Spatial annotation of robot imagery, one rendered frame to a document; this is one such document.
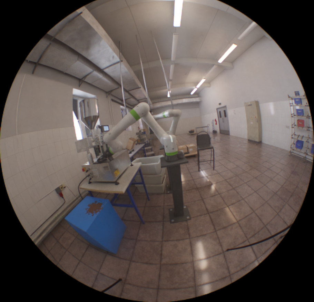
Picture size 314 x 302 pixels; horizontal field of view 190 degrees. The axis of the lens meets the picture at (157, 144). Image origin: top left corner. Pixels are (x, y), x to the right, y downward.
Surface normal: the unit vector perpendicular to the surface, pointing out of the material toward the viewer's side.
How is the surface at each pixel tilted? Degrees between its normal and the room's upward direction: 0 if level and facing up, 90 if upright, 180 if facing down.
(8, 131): 90
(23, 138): 90
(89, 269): 0
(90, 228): 90
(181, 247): 0
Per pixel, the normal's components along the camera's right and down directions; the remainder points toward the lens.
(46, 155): 0.98, -0.17
